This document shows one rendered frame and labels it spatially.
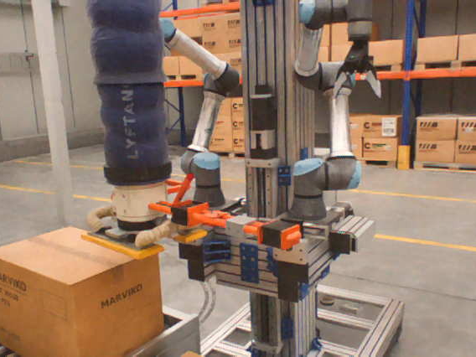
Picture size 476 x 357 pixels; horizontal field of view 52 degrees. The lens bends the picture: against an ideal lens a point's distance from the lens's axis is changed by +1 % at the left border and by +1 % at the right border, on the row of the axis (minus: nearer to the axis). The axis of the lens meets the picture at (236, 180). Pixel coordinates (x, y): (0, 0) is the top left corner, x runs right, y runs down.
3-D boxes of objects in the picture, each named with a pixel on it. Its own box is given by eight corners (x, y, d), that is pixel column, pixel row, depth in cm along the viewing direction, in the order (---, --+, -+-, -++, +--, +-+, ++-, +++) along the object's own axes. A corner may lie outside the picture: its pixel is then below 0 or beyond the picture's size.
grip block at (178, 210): (169, 223, 149) (168, 204, 148) (193, 215, 156) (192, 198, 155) (187, 228, 143) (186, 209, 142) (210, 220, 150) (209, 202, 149)
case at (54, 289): (-4, 341, 206) (-18, 251, 198) (78, 304, 237) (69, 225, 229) (81, 392, 170) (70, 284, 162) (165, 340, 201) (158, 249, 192)
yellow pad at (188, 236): (126, 225, 183) (125, 213, 182) (147, 219, 190) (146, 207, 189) (185, 243, 160) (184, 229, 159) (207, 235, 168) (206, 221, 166)
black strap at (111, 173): (90, 176, 163) (90, 164, 162) (147, 165, 180) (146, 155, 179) (130, 184, 148) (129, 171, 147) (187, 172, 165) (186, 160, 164)
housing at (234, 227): (224, 235, 135) (224, 219, 134) (240, 229, 140) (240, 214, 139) (243, 240, 131) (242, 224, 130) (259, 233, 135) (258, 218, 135)
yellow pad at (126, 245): (80, 239, 169) (79, 225, 168) (105, 231, 177) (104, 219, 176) (138, 261, 147) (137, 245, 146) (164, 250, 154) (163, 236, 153)
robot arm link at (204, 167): (201, 187, 214) (199, 157, 211) (189, 182, 226) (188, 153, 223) (225, 183, 220) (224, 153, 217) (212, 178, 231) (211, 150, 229)
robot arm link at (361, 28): (367, 20, 152) (342, 23, 156) (367, 35, 153) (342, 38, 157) (374, 22, 158) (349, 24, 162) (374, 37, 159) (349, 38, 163)
